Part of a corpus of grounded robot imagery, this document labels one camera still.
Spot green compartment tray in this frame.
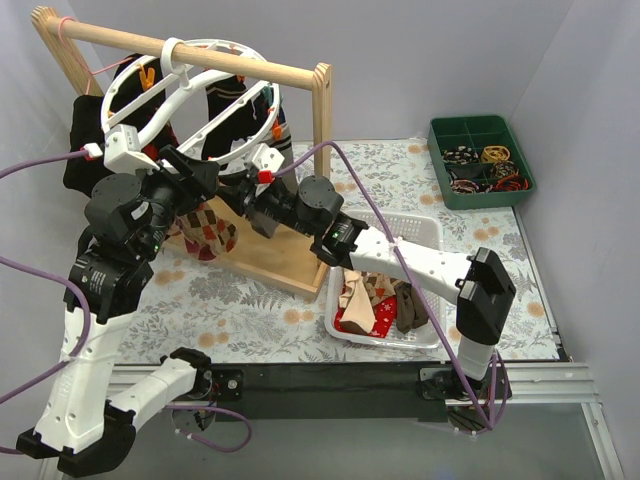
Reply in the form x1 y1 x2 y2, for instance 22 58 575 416
427 115 536 210

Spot black sock brown stripes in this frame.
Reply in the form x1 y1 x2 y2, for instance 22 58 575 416
202 74 261 161

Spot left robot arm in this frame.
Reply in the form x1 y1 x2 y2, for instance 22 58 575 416
16 147 220 478

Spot brown sock in basket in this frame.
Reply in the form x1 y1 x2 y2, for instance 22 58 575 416
394 282 430 334

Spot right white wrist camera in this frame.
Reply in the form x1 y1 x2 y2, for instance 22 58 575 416
245 143 284 197

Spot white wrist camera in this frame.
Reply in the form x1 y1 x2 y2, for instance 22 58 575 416
245 143 284 197
83 124 159 174

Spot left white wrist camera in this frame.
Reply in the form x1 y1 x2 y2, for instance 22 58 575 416
83 124 159 174

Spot red sock in basket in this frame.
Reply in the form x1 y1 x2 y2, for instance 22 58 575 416
333 296 397 339

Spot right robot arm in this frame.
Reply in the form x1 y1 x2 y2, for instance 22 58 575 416
217 175 516 398

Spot wooden clothes rack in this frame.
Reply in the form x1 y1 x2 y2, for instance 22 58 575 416
31 6 332 299

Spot white plastic laundry basket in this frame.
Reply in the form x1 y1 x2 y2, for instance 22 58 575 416
324 210 443 350

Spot white round clip hanger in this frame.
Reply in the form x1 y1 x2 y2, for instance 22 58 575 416
99 38 282 174

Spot black garment on hanger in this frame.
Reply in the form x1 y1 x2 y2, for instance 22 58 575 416
62 53 169 194

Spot navy sock green toe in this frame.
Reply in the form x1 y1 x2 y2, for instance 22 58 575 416
252 86 274 128

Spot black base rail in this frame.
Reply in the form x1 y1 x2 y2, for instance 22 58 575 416
210 362 447 423

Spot floral table mat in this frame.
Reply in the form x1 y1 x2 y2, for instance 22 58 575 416
121 138 558 364

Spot grey striped sock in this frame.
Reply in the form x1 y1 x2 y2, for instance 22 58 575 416
248 208 279 239
269 108 293 163

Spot beige sock in basket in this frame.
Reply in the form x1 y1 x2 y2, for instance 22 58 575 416
339 270 375 335

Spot beige orange green argyle sock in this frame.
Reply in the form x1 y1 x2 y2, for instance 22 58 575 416
176 203 238 257

